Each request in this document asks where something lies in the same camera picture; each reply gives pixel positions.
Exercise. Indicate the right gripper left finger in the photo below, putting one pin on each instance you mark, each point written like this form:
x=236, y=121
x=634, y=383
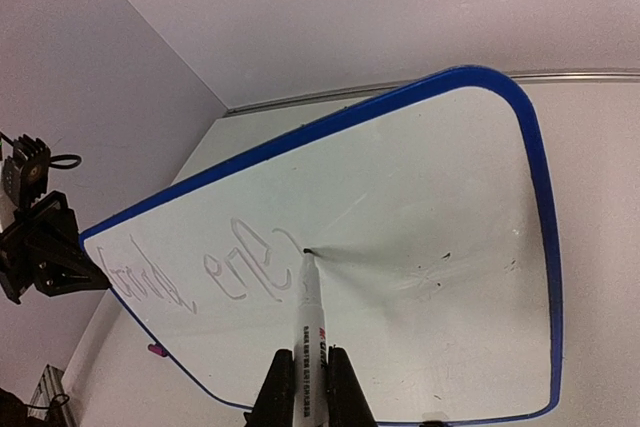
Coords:
x=274, y=406

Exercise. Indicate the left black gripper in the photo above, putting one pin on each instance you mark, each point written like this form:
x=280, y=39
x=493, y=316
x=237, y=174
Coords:
x=50, y=256

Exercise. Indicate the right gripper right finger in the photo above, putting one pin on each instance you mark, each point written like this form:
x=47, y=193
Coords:
x=346, y=402

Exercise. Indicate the white marker pen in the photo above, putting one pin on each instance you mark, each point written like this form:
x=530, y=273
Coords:
x=310, y=350

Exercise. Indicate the magenta marker cap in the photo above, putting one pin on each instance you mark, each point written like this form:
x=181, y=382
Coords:
x=157, y=350

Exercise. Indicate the blue framed small whiteboard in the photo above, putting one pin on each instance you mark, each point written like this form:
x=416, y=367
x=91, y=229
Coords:
x=431, y=214

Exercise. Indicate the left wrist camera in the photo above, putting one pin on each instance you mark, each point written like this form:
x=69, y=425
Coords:
x=25, y=164

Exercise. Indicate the aluminium front rail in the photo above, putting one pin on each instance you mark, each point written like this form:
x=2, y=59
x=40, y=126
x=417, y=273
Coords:
x=49, y=402

